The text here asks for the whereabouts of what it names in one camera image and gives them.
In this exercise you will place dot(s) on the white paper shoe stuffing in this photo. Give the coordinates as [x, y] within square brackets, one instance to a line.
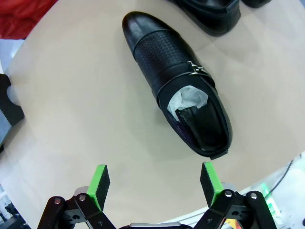
[188, 97]

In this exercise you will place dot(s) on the person's red jacket torso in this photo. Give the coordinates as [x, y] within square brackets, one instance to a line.
[19, 16]

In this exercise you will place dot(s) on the black leather buckle shoe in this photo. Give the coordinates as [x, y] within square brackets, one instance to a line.
[209, 16]
[157, 55]
[256, 3]

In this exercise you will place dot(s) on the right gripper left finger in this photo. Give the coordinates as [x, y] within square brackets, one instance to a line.
[98, 188]

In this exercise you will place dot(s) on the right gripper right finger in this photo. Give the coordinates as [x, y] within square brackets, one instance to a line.
[207, 186]

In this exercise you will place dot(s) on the black metal shoe stand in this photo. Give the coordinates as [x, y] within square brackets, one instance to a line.
[9, 114]

